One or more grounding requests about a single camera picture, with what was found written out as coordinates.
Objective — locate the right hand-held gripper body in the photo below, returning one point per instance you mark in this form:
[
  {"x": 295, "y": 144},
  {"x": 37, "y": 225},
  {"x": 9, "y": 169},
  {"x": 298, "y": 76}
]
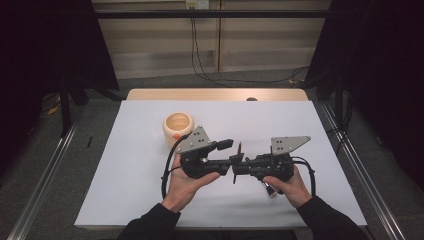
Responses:
[{"x": 283, "y": 145}]

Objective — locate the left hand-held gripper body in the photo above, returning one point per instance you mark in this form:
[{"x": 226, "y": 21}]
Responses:
[{"x": 196, "y": 140}]

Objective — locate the cream ribbed cup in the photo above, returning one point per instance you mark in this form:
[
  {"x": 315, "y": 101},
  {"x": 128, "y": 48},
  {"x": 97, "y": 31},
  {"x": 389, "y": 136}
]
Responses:
[{"x": 176, "y": 124}]

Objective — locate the black makeup brush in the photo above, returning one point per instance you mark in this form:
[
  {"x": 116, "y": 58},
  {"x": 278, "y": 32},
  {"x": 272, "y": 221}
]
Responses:
[{"x": 270, "y": 191}]

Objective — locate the person's right hand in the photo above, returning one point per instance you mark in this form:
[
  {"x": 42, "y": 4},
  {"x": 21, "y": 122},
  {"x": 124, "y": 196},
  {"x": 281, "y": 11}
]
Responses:
[{"x": 296, "y": 190}]

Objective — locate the person's left hand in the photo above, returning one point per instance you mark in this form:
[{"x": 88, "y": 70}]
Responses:
[{"x": 181, "y": 190}]

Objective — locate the light wooden table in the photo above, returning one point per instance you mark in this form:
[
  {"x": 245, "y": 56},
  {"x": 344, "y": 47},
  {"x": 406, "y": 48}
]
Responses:
[{"x": 200, "y": 94}]

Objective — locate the black metal stand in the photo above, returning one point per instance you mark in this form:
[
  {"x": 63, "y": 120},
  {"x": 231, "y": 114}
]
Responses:
[
  {"x": 65, "y": 110},
  {"x": 340, "y": 103}
]

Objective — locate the white table mat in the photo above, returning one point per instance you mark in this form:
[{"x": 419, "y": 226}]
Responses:
[{"x": 133, "y": 186}]

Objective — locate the small black floor object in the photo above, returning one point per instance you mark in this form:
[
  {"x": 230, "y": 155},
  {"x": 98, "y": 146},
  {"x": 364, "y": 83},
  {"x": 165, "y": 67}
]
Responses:
[{"x": 89, "y": 142}]

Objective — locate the black horizontal bar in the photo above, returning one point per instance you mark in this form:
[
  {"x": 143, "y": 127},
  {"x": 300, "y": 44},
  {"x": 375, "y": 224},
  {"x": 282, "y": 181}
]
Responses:
[{"x": 206, "y": 14}]

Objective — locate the black curtain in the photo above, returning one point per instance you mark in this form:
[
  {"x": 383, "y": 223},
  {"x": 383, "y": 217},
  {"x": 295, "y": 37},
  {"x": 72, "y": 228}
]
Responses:
[
  {"x": 50, "y": 50},
  {"x": 383, "y": 66}
]

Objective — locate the metal floor rail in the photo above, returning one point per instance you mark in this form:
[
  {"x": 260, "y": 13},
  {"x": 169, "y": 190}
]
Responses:
[
  {"x": 43, "y": 180},
  {"x": 366, "y": 180}
]

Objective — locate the white wall socket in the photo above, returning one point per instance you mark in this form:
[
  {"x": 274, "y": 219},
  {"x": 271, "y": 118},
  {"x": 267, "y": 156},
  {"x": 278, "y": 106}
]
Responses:
[{"x": 197, "y": 4}]

